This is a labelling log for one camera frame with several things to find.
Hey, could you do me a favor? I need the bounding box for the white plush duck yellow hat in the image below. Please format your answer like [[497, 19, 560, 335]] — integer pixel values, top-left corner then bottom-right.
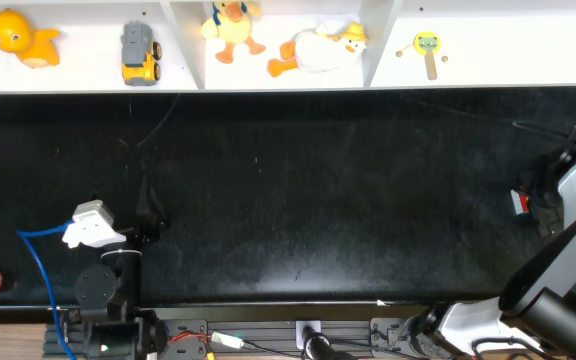
[[267, 19, 370, 79]]

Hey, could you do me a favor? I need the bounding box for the mounting rail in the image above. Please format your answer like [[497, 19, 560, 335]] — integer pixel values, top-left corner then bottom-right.
[[42, 317, 434, 360]]

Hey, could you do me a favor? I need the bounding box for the blue cable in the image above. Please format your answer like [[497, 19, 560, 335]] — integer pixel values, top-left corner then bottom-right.
[[15, 219, 80, 360]]

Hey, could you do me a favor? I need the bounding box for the white shelf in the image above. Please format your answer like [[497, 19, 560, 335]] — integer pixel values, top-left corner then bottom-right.
[[0, 0, 576, 95]]

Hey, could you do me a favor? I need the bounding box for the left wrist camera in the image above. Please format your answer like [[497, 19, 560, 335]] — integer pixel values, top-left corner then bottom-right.
[[61, 199, 128, 250]]

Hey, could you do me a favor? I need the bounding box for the grey and yellow toy truck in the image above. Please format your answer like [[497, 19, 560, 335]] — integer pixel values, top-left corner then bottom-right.
[[119, 20, 164, 88]]

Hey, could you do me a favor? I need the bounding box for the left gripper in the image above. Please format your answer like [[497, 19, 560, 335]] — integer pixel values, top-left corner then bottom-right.
[[116, 171, 171, 250]]

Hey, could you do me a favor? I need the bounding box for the yellow rattle drum toy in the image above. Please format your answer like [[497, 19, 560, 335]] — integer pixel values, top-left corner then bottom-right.
[[394, 31, 450, 82]]

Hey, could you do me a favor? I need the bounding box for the many-coloured puzzle cube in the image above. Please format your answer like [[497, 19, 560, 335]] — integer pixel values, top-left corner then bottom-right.
[[510, 186, 532, 217]]

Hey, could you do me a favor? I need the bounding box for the yellow rubber duck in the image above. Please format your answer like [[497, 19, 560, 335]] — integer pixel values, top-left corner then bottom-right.
[[0, 8, 63, 70]]

